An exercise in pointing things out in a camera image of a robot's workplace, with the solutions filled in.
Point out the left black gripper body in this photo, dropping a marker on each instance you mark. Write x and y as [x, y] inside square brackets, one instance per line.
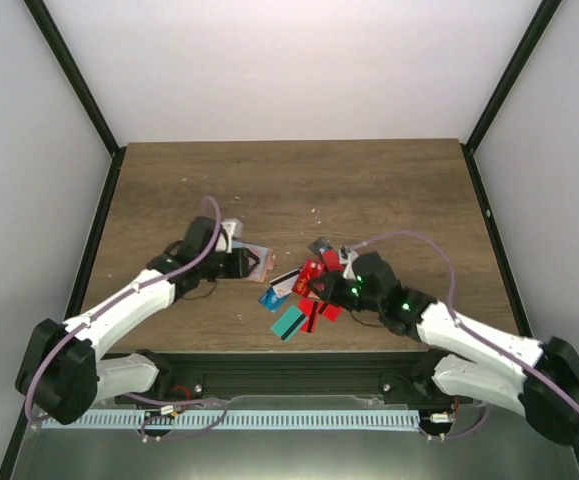
[235, 271]

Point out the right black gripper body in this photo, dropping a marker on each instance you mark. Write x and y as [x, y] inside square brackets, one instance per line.
[348, 298]

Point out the pink card holder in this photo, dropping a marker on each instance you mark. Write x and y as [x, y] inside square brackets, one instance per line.
[266, 260]

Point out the red VIP card front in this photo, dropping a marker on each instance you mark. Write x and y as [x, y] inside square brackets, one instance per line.
[310, 270]

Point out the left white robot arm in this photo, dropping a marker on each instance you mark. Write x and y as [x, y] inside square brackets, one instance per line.
[65, 369]

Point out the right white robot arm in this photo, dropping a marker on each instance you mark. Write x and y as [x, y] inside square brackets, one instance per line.
[537, 380]

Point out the red card upper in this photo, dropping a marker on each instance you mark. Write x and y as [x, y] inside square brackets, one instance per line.
[328, 311]

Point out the red card black stripe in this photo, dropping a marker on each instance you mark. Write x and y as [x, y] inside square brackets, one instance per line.
[310, 308]

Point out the white card black stripe upper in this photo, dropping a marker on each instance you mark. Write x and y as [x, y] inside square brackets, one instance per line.
[283, 285]

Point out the blue card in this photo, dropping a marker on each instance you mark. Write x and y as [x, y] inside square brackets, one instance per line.
[271, 301]

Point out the dark card upper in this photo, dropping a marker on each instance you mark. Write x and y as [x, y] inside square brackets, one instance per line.
[320, 246]

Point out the teal card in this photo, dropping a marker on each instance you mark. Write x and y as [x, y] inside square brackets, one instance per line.
[288, 323]

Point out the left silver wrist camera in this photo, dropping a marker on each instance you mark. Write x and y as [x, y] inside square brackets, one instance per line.
[231, 229]

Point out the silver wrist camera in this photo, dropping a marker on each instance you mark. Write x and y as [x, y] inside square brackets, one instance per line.
[231, 229]
[347, 256]

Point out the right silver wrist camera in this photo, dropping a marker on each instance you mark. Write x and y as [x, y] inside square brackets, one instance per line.
[347, 256]

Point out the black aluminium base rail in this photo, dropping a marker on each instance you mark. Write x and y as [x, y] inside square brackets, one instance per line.
[395, 377]

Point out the light blue slotted cable duct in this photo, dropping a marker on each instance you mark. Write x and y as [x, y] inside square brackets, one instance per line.
[387, 420]

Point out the left black frame post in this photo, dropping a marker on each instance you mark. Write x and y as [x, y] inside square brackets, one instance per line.
[61, 52]

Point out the black frame post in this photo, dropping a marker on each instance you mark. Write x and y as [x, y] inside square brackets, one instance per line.
[61, 52]
[520, 57]

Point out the right black frame post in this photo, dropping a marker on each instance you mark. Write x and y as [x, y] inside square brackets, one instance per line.
[520, 57]

